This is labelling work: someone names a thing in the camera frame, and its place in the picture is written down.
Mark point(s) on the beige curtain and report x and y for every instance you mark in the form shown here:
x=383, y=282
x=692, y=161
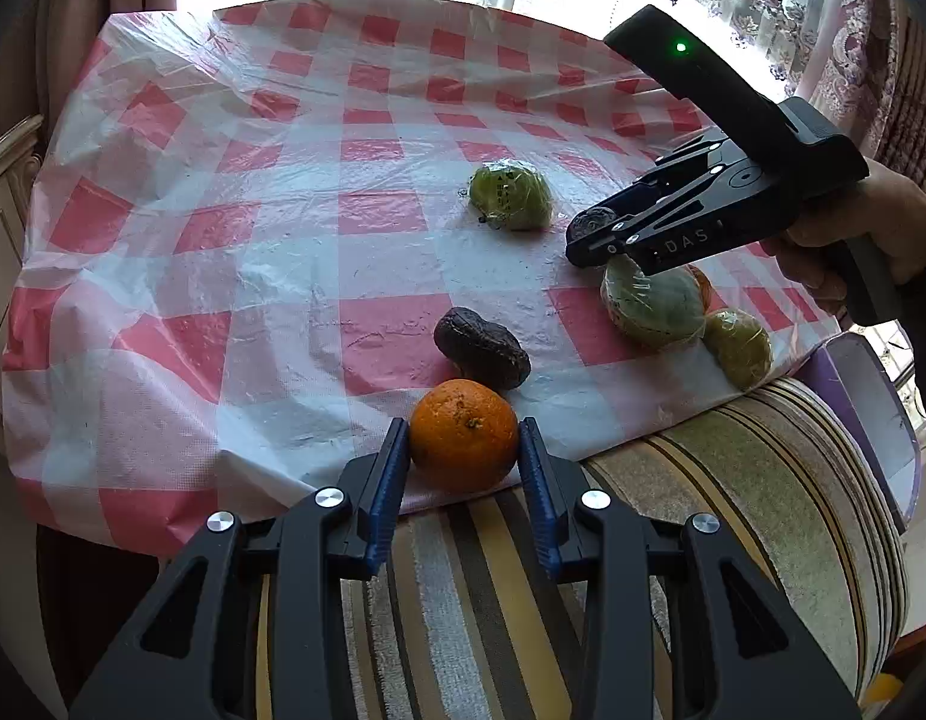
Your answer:
x=81, y=7

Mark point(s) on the olive yellow plastic-wrapped fruit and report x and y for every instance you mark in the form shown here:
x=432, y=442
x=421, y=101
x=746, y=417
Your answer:
x=737, y=349

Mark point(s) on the elongated dark brown wrinkled fruit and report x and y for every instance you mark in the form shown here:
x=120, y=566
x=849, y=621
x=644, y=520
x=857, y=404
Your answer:
x=482, y=352

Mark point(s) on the mauve embroidered curtain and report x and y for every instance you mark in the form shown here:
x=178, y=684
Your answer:
x=860, y=52

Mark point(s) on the small orange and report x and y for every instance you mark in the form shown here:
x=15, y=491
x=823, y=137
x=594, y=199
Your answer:
x=703, y=289

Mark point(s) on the yellow object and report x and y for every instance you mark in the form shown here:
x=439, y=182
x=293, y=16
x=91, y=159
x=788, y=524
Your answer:
x=881, y=687

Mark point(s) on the person's right hand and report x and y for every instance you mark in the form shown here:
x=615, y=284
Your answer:
x=898, y=217

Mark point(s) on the red white checked plastic tablecloth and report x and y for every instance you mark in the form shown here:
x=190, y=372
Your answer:
x=283, y=277

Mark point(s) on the white cabinet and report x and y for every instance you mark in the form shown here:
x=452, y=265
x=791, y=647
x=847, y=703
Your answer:
x=0, y=240

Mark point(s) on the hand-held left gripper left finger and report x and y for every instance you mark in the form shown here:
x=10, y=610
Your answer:
x=392, y=481

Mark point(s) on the purple box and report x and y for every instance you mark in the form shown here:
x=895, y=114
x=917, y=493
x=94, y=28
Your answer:
x=868, y=405

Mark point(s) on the large green plastic-wrapped fruit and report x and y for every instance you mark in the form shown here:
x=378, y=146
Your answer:
x=650, y=309

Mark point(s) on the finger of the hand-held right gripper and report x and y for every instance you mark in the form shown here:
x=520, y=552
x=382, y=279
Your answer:
x=605, y=246
x=680, y=165

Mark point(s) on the round dark brown fruit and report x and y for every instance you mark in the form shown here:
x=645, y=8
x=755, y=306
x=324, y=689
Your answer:
x=592, y=223

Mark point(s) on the large orange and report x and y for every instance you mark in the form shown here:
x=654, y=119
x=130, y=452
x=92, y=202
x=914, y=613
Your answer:
x=464, y=431

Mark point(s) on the small green plastic-wrapped fruit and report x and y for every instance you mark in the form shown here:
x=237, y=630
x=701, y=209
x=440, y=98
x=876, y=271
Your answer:
x=510, y=195

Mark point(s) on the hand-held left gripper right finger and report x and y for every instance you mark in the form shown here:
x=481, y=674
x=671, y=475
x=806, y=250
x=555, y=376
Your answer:
x=534, y=481

